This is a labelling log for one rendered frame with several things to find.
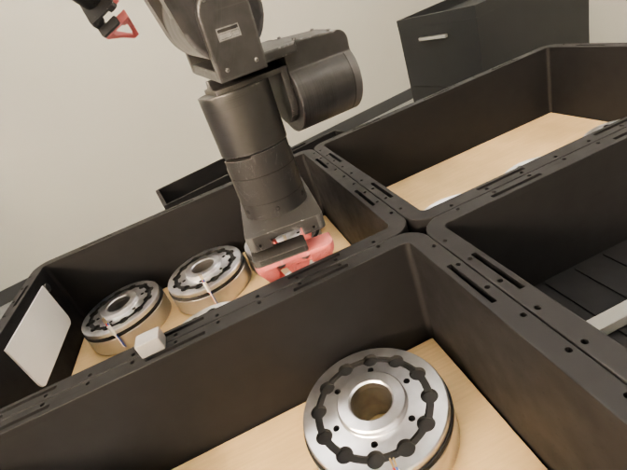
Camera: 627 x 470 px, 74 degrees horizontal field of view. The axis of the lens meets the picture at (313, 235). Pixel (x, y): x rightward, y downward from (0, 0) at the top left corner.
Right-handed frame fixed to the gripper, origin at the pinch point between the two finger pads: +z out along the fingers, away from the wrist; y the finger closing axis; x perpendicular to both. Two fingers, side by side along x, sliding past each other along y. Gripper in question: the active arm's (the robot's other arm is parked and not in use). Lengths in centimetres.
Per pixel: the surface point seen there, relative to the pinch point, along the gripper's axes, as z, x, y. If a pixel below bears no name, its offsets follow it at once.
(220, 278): 1.2, 9.4, 9.2
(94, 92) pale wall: -15, 92, 287
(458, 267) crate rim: -6.3, -9.7, -13.8
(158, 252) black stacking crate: -0.6, 17.7, 19.0
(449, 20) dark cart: -4, -85, 128
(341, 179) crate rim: -6.3, -7.5, 7.1
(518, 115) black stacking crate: 0.4, -40.0, 24.0
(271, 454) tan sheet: 4.4, 6.8, -13.4
